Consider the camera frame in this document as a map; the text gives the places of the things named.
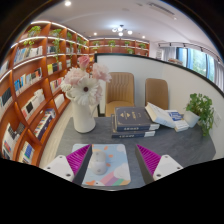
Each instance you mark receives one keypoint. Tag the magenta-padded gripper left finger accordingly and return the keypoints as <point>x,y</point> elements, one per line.
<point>60,166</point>

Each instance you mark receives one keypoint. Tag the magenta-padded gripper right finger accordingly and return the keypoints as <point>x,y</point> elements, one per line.
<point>165,166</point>

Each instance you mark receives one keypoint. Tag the light blue printed mouse pad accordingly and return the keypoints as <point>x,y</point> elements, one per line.
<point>116,160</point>

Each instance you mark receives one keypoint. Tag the white cover book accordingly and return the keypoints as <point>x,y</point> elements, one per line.
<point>160,115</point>

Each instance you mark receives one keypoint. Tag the white jug vase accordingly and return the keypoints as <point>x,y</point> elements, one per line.
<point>83,118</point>

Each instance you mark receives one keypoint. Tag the green plant in white pot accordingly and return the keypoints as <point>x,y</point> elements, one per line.
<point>200,108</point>

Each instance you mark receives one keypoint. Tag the tan upholstered chair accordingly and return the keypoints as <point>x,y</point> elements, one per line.
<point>120,88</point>
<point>156,91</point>

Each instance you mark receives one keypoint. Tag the pink and white flower bouquet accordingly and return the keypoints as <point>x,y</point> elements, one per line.
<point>83,86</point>

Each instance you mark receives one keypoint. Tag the orange wooden bookshelf unit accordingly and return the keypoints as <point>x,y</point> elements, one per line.
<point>30,83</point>

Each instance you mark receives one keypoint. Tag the grey curtain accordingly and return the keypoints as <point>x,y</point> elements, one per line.
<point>168,54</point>
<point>219,75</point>

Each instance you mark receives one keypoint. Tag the glass window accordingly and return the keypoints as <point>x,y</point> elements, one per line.
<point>196,61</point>

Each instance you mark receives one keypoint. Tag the ceiling chandelier lamp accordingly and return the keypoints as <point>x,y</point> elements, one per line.
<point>120,30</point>

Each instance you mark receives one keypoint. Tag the ceiling air vent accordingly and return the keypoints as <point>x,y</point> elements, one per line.
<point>161,8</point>

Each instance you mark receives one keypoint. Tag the black ceiling track light rail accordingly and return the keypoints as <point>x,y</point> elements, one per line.
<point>186,45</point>

